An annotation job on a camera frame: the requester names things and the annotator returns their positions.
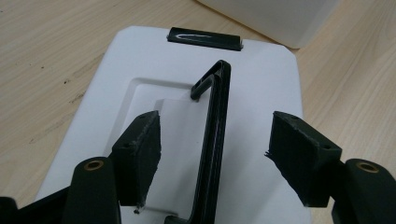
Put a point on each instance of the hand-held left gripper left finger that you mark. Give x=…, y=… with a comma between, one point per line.
x=140, y=155

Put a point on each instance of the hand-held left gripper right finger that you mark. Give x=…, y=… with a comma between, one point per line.
x=299, y=155

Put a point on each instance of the white plastic storage box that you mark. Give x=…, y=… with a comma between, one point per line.
x=274, y=18

